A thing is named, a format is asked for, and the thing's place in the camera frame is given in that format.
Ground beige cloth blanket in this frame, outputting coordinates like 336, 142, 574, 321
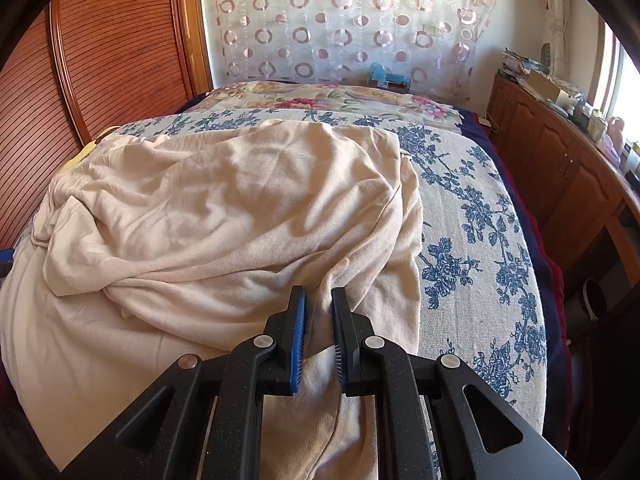
0, 119, 425, 480

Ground pink bottle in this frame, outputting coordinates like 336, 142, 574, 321
602, 116, 628, 161

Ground floral quilt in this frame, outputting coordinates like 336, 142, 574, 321
197, 81, 463, 136

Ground sheer circle-pattern curtain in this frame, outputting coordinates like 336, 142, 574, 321
200, 0, 498, 101

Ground white round bin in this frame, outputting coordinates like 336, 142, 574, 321
580, 277, 608, 321

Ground window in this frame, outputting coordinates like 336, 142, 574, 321
597, 20, 640, 126

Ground blue plastic packet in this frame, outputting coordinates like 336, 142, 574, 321
365, 62, 412, 93

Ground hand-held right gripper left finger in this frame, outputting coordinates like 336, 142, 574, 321
62, 286, 307, 480

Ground yellow plush toy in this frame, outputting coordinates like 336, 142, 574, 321
65, 140, 98, 171

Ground wooden louvered wardrobe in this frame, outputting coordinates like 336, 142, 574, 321
0, 0, 213, 256

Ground stack of papers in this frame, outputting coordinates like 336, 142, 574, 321
500, 49, 546, 78

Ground long wooden cabinet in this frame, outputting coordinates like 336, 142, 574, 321
487, 72, 640, 281

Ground white window curtain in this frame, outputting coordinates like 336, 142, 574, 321
530, 0, 573, 68

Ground blue floral bedsheet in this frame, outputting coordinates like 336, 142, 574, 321
107, 109, 548, 436

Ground cardboard box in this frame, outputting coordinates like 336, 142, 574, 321
520, 69, 563, 103

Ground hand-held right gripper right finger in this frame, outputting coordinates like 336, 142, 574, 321
331, 287, 581, 480

